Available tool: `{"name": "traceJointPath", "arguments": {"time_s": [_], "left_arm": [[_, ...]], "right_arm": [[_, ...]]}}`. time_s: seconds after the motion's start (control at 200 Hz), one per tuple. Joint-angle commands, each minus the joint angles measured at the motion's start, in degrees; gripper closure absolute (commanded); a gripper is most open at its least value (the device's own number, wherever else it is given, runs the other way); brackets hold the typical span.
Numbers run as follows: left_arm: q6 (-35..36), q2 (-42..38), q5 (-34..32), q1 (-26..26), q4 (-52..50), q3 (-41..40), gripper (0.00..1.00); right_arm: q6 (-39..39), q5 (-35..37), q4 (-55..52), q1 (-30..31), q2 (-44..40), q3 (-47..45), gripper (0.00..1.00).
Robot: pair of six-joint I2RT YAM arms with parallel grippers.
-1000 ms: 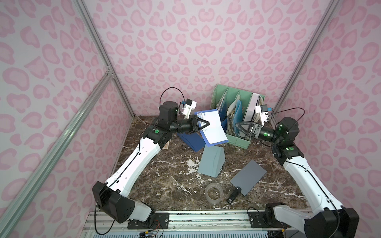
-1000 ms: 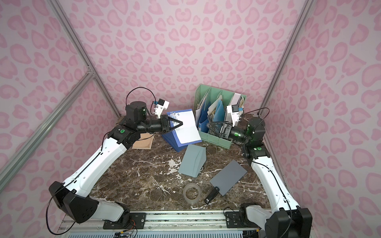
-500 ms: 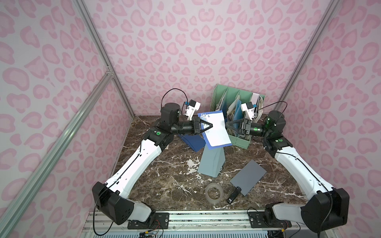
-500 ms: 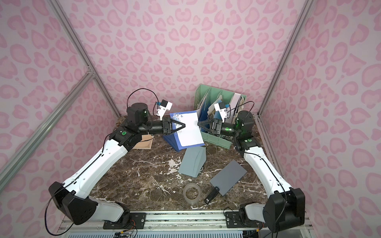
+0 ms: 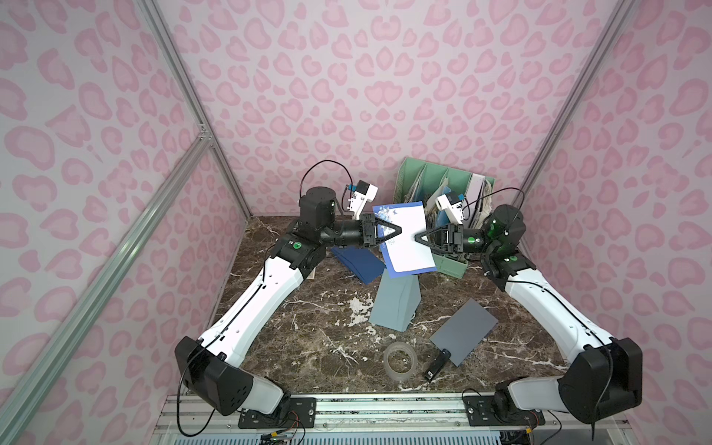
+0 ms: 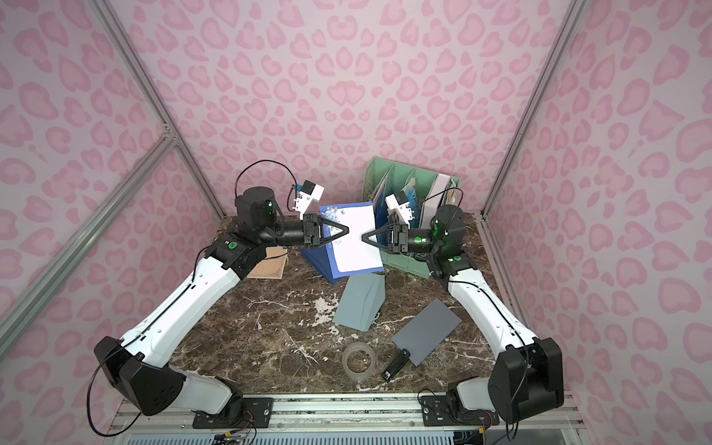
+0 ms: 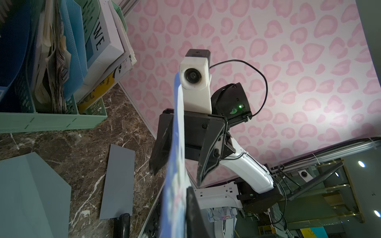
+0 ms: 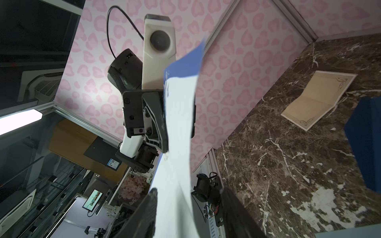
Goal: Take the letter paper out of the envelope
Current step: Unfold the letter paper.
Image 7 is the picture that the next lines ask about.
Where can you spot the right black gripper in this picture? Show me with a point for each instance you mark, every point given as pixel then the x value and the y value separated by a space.
pixel 206 141

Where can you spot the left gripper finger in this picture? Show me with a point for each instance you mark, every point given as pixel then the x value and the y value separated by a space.
pixel 194 222

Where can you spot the white letter paper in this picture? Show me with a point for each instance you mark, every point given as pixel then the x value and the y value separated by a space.
pixel 173 211

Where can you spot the grey envelope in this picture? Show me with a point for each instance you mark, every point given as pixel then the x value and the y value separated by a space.
pixel 118 193

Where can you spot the light blue envelope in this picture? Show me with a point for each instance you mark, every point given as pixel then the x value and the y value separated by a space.
pixel 35 200

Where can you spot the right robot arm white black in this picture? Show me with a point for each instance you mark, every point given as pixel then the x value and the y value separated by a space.
pixel 255 191

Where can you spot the green file organizer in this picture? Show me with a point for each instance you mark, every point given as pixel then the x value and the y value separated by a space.
pixel 34 67

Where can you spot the blue folder in organizer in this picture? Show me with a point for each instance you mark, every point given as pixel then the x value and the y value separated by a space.
pixel 75 45

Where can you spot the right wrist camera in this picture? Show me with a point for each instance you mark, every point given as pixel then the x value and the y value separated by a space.
pixel 195 80

